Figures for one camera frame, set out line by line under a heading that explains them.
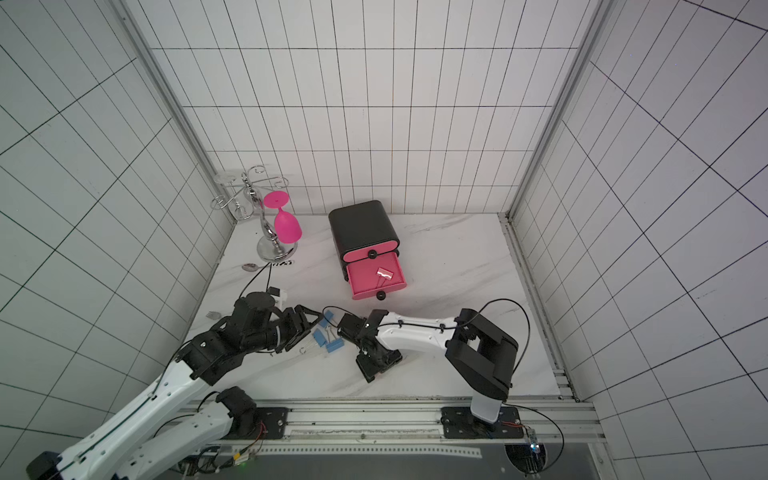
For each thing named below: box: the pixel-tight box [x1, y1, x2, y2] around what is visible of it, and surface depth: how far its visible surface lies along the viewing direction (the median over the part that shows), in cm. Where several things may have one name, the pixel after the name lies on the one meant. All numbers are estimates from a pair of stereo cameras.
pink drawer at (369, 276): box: [346, 252, 407, 300], surface depth 94 cm
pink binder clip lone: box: [376, 267, 394, 285], surface depth 95 cm
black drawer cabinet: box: [329, 200, 400, 282], surface depth 97 cm
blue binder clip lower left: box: [326, 338, 345, 353], surface depth 87 cm
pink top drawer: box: [343, 242, 399, 263], surface depth 91 cm
